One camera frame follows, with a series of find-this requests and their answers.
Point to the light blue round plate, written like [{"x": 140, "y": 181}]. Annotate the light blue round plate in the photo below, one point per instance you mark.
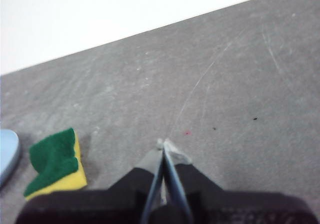
[{"x": 7, "y": 156}]

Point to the yellow sponge with green pad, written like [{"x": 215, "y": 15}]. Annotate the yellow sponge with green pad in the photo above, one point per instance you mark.
[{"x": 53, "y": 159}]

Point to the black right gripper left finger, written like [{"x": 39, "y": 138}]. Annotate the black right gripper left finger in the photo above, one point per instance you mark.
[{"x": 120, "y": 201}]

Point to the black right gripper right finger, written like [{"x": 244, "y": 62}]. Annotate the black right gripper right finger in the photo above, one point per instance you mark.
[{"x": 225, "y": 206}]

